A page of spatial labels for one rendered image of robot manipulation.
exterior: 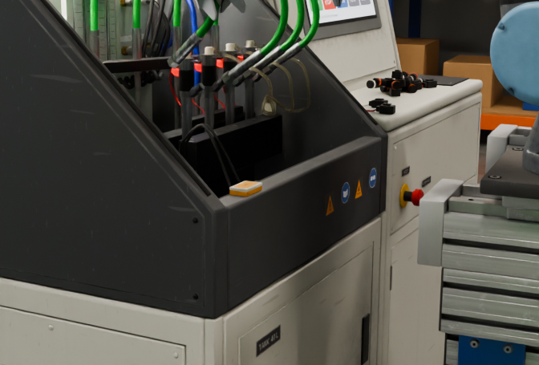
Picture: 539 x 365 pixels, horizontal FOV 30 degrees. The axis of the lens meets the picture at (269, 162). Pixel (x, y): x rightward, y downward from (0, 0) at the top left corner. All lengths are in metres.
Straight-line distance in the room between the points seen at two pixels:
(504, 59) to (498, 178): 0.18
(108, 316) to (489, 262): 0.59
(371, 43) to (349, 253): 0.82
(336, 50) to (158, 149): 1.00
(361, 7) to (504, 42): 1.41
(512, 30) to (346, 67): 1.29
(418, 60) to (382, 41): 4.46
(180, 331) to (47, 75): 0.43
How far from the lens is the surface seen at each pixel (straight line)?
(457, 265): 1.35
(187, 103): 1.81
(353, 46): 2.47
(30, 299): 1.65
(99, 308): 1.57
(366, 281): 2.01
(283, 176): 1.64
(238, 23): 2.10
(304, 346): 1.77
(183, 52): 1.67
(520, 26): 1.14
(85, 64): 1.49
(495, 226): 1.32
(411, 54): 7.11
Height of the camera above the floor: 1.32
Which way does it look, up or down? 12 degrees down
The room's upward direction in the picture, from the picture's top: 1 degrees clockwise
